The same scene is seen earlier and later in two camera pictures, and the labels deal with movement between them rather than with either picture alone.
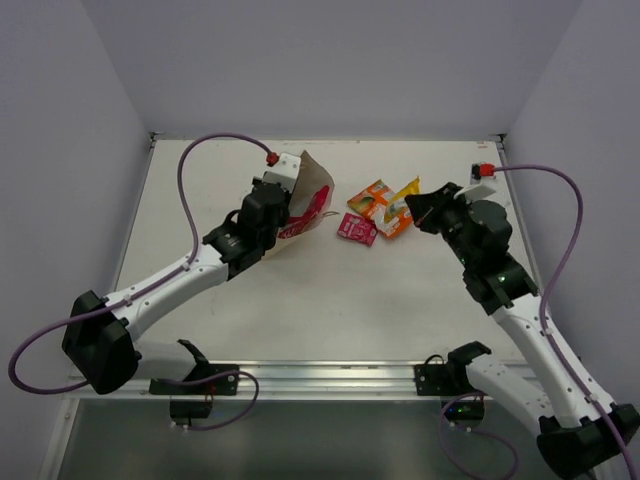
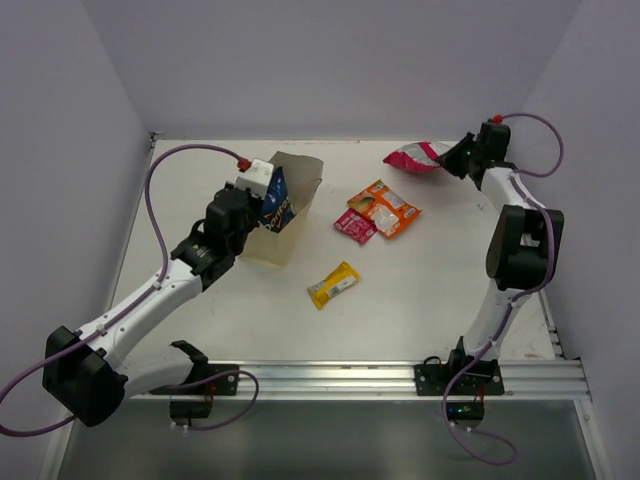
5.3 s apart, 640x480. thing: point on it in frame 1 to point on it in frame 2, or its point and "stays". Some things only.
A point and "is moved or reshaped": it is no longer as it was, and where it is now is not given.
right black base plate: x=448 y=379 stays
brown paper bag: x=310 y=204 is moved or reshaped
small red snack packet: x=358 y=229 stays
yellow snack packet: x=411 y=188 to x=342 y=278
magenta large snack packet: x=297 y=223 to x=419 y=157
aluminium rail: x=299 y=381 stays
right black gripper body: x=447 y=216 to x=456 y=160
